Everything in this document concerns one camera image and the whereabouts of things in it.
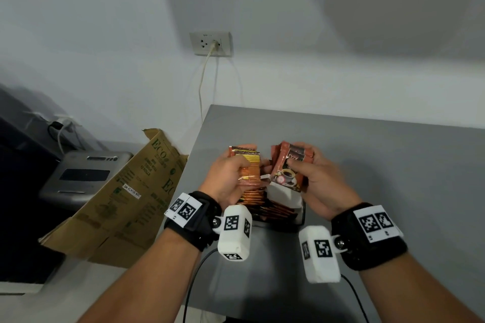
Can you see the person's right forearm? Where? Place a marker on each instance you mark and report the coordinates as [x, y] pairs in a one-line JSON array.
[[409, 292]]

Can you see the person's right hand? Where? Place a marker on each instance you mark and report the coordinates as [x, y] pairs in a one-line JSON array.
[[329, 186]]

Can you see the pile of orange coffee sachets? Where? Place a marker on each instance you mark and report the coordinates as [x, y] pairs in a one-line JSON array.
[[273, 213]]

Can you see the person's left hand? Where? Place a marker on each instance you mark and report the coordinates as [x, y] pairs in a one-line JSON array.
[[219, 182]]

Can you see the grey appliance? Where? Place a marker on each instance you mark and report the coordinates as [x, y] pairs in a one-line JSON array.
[[79, 179]]

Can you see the white wall socket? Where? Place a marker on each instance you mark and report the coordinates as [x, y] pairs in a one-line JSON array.
[[202, 43]]

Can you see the black wristband with marker tags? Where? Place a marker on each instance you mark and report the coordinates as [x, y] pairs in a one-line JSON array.
[[371, 239], [197, 220]]

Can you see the brown cardboard box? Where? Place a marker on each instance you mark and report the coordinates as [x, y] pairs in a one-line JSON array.
[[113, 216]]

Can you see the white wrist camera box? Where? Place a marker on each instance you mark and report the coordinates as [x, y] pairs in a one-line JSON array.
[[322, 262], [235, 239]]

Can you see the person's left forearm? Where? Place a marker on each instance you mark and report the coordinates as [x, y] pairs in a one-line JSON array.
[[147, 285]]

